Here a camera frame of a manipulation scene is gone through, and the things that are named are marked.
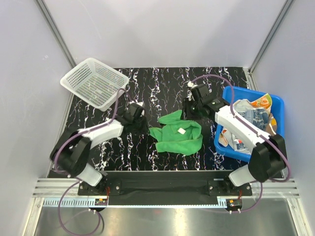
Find green microfiber towel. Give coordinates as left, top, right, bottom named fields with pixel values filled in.
left=149, top=110, right=203, bottom=156

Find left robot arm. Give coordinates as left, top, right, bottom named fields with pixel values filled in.
left=50, top=102, right=148, bottom=195

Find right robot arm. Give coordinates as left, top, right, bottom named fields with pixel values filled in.
left=182, top=82, right=288, bottom=195

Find white perforated plastic basket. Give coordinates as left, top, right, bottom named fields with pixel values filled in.
left=60, top=58, right=129, bottom=112

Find blue white patterned towel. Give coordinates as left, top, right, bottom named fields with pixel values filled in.
left=219, top=99, right=255, bottom=154

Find orange floral towel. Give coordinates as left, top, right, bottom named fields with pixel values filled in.
left=250, top=93, right=277, bottom=136

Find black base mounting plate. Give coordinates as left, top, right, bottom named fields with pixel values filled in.
left=78, top=171, right=252, bottom=207

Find blue plastic bin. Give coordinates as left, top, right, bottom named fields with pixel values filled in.
left=214, top=86, right=285, bottom=162

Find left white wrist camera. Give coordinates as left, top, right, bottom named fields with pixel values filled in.
left=135, top=102, right=145, bottom=117

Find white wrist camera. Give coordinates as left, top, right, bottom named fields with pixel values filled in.
left=135, top=102, right=145, bottom=117
left=187, top=81, right=197, bottom=101

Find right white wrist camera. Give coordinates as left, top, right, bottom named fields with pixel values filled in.
left=187, top=81, right=197, bottom=101

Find aluminium frame rail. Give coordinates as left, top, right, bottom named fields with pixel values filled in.
left=32, top=178, right=299, bottom=208

